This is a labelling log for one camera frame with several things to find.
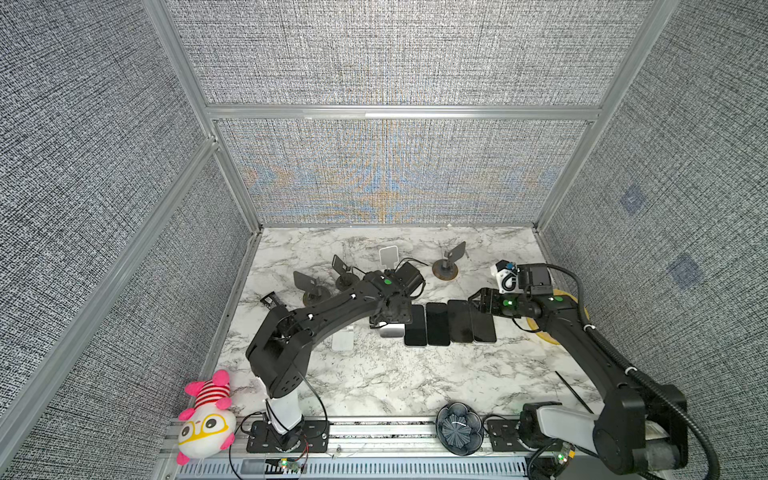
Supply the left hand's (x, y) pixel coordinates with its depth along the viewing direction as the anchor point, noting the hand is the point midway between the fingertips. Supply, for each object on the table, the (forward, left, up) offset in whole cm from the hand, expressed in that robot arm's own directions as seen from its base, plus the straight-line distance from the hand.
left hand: (398, 317), depth 85 cm
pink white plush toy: (-25, +46, -2) cm, 53 cm away
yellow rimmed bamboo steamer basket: (-17, -26, +22) cm, 38 cm away
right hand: (+3, -23, +4) cm, 23 cm away
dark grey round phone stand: (+19, +15, -5) cm, 25 cm away
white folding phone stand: (-3, +16, -8) cm, 19 cm away
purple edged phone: (-5, +2, +2) cm, 5 cm away
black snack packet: (+12, +40, -7) cm, 43 cm away
